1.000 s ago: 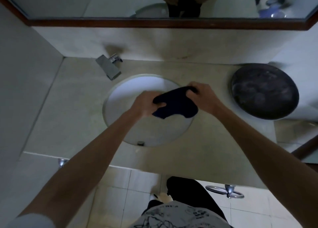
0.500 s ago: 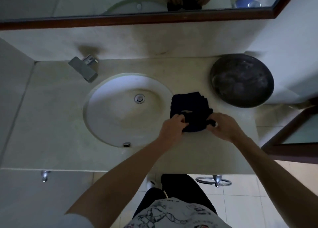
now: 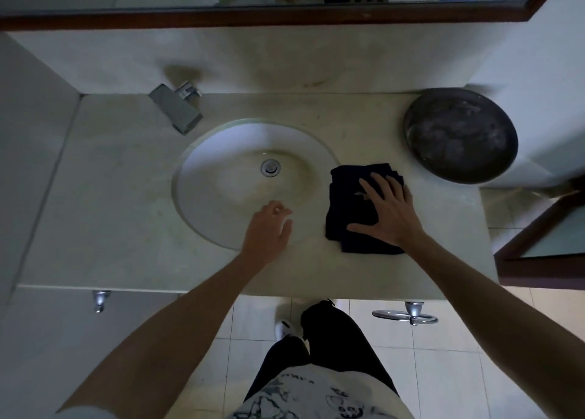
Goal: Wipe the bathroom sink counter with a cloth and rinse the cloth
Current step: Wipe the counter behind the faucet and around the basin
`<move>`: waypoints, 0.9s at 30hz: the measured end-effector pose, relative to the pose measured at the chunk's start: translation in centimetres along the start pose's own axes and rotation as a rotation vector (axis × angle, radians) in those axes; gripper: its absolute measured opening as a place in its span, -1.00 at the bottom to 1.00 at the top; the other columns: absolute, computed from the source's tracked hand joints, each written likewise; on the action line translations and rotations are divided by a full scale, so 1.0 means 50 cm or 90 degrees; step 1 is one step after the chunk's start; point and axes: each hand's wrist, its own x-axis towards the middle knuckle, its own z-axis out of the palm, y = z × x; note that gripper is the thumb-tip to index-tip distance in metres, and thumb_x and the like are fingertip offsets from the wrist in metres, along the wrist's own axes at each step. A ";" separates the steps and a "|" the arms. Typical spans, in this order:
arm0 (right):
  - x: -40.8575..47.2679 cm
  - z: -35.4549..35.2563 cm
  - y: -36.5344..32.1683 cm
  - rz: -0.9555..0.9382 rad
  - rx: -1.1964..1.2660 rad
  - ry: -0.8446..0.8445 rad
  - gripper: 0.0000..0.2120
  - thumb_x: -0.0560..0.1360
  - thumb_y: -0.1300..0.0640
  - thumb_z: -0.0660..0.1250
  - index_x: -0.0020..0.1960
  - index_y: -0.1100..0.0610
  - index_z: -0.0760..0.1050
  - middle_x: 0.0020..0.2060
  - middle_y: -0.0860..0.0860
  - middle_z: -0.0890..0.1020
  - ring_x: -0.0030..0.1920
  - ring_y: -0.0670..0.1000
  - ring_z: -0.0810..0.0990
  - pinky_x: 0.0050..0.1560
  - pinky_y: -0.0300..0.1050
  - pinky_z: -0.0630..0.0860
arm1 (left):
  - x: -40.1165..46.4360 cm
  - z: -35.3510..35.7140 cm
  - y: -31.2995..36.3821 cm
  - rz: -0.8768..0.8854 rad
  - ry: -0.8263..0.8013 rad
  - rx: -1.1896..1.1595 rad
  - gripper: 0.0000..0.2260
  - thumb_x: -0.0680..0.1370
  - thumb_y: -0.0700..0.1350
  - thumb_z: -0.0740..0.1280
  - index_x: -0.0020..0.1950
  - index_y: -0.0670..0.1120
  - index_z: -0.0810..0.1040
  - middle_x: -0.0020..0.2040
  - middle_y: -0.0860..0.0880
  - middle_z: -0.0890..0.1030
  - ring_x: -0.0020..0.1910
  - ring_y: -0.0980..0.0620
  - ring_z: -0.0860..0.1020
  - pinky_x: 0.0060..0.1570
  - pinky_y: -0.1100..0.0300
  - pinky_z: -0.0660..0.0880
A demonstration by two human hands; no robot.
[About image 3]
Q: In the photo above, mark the person's right hand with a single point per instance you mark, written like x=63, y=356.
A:
x=395, y=220

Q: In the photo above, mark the person's left hand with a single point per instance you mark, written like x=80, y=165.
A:
x=267, y=236

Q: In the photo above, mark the dark blue cleaning cloth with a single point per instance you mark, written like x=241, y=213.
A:
x=347, y=217

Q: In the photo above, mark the person's right forearm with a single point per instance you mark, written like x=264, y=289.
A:
x=502, y=332

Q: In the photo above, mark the person's left forearm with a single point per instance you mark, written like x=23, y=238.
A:
x=169, y=341

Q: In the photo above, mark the white oval sink basin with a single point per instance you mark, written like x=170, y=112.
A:
x=219, y=190

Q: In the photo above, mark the chrome sink drain stopper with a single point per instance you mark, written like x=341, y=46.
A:
x=270, y=167

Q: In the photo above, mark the beige marble sink countertop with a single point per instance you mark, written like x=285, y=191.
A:
x=114, y=213

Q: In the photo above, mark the white shoe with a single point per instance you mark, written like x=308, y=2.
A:
x=282, y=329

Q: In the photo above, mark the black round tray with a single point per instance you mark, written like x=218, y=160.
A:
x=461, y=135

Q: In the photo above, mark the black trousers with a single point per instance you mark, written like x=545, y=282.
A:
x=338, y=341

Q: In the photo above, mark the wood framed glass door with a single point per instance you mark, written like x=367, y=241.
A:
x=544, y=259

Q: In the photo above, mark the chrome square faucet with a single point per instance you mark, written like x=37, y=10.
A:
x=176, y=106

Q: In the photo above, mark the white printed t-shirt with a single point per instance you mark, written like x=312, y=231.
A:
x=320, y=396

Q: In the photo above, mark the chrome wall hook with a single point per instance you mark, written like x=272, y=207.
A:
x=99, y=300

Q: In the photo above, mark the wood framed wall mirror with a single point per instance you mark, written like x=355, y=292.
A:
x=274, y=16

